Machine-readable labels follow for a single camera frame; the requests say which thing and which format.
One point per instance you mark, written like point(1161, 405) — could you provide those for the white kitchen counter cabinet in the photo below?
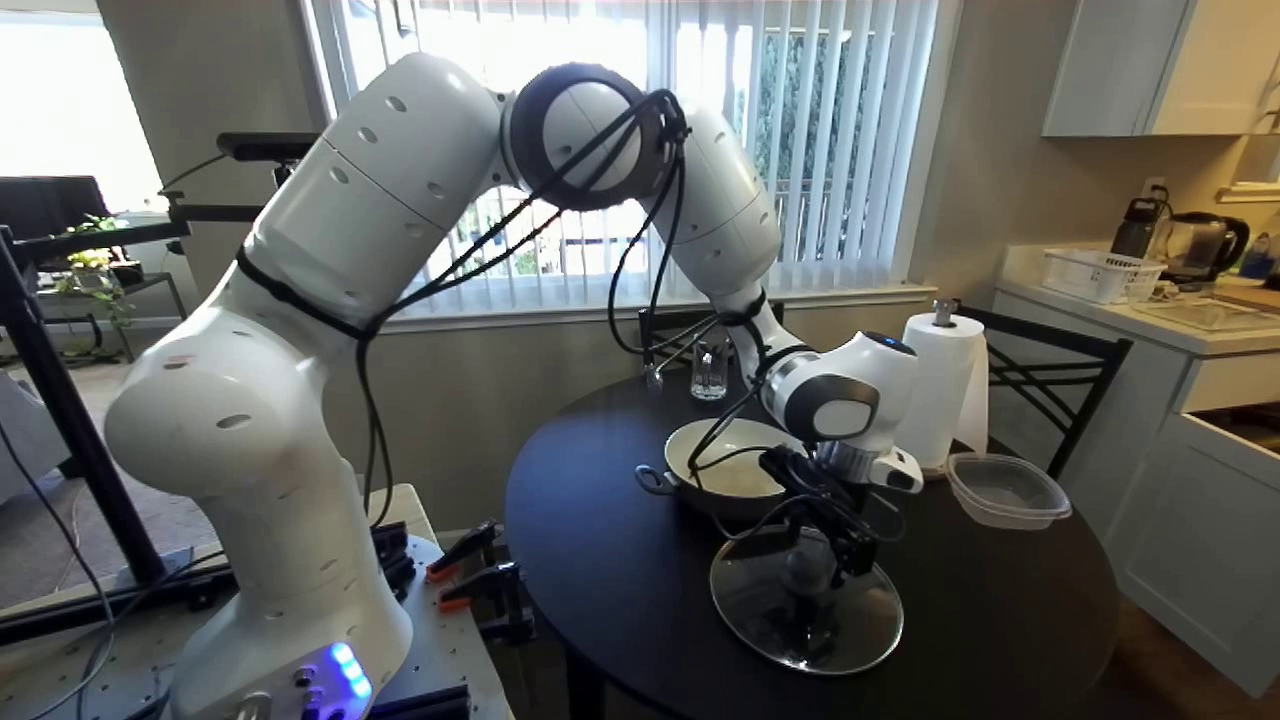
point(1166, 475)

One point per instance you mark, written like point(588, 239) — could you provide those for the black tripod stand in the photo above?
point(65, 401)

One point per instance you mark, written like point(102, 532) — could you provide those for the red handled clamps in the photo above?
point(478, 569)

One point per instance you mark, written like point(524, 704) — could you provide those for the white paper towel roll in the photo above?
point(950, 384)

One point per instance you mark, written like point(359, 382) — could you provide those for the black chair near counter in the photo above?
point(1063, 388)

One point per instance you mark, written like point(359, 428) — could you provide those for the round black table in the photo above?
point(998, 626)

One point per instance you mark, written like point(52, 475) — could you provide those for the black electric kettle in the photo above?
point(1201, 247)

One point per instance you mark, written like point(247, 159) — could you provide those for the clear storage bin on counter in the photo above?
point(1097, 278)

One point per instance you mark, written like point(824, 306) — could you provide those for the black chair by window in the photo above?
point(668, 338)

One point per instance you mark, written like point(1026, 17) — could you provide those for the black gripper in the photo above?
point(815, 496)

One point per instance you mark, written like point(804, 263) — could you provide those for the robot mounting bench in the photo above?
point(318, 628)

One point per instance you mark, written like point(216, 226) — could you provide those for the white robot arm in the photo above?
point(225, 411)

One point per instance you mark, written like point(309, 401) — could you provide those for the white upper wall cabinet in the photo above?
point(1166, 69)

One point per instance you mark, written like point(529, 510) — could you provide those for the clear glass mug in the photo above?
point(711, 370)

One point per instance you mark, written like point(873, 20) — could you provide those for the white vertical window blinds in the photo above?
point(828, 99)

